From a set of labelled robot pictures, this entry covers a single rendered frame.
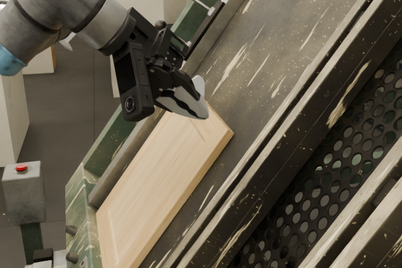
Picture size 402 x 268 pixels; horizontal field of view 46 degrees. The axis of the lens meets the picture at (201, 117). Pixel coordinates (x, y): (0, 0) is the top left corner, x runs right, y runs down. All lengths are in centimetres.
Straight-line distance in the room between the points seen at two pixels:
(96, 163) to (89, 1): 110
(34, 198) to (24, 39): 106
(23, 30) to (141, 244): 61
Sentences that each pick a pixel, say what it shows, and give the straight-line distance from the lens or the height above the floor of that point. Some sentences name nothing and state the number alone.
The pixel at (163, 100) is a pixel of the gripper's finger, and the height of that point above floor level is 143.
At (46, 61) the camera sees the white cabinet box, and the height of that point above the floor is 16.
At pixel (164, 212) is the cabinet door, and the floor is 109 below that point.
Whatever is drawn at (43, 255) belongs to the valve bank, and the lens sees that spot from 157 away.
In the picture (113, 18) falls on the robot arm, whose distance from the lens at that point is 69.
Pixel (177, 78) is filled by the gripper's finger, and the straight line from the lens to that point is 72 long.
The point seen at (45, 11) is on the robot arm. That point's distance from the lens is 68.
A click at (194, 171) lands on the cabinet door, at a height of 119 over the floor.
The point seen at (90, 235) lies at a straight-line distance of 137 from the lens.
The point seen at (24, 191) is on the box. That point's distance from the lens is 170.
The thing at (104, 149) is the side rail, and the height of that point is 97.
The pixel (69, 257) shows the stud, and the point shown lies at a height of 88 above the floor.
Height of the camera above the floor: 168
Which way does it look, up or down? 21 degrees down
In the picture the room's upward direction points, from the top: straight up
